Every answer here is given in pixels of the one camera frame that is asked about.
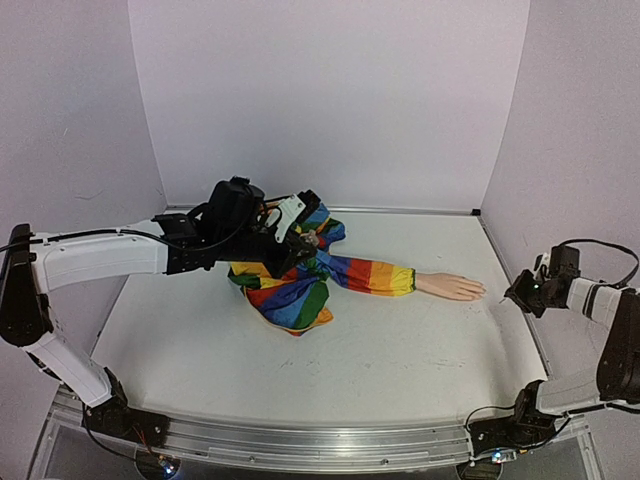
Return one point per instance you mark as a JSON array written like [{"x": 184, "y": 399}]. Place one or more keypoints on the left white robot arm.
[{"x": 237, "y": 223}]

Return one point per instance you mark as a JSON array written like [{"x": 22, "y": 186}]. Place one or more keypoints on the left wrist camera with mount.
[{"x": 291, "y": 210}]

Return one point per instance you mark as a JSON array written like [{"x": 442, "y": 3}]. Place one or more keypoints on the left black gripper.
[{"x": 296, "y": 247}]

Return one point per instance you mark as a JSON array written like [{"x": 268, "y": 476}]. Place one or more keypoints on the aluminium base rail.
[{"x": 286, "y": 448}]

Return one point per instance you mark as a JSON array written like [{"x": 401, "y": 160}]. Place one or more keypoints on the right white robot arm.
[{"x": 544, "y": 408}]

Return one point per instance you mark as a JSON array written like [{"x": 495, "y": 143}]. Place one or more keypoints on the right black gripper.
[{"x": 518, "y": 291}]

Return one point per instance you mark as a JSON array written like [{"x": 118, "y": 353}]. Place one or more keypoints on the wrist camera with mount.
[
  {"x": 291, "y": 210},
  {"x": 542, "y": 267}
]

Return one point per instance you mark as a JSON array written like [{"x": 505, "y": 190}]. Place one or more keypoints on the small nail polish bottle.
[{"x": 311, "y": 238}]

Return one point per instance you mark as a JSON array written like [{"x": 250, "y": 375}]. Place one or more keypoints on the mannequin hand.
[{"x": 449, "y": 287}]

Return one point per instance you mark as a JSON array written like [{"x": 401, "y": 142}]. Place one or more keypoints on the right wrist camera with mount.
[{"x": 542, "y": 267}]

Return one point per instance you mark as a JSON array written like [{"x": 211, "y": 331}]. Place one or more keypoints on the rainbow striped cloth garment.
[{"x": 296, "y": 302}]

